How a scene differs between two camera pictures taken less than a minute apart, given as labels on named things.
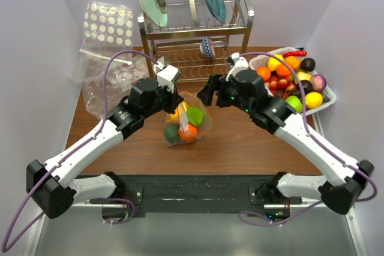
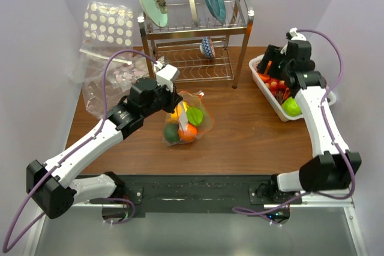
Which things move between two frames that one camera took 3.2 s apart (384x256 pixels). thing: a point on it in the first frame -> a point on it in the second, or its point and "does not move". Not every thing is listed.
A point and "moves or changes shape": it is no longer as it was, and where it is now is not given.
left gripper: [174, 99] does not move
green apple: [296, 102] does not move
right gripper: [223, 84] -> [272, 53]
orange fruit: [282, 71] moves or changes shape
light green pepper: [194, 116] does not move
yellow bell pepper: [180, 110] does not move
